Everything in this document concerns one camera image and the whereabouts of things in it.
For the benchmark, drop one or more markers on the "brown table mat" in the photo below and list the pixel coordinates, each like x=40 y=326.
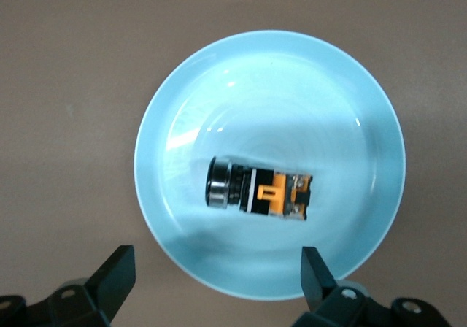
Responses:
x=54 y=122

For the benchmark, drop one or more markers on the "light blue round plate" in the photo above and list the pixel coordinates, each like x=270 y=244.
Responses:
x=273 y=104

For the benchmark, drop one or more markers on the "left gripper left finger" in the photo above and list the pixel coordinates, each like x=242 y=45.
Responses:
x=109 y=279

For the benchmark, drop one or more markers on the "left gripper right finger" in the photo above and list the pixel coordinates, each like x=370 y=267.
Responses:
x=317 y=283

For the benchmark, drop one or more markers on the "orange black push-button switch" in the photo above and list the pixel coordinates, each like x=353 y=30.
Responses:
x=262 y=192

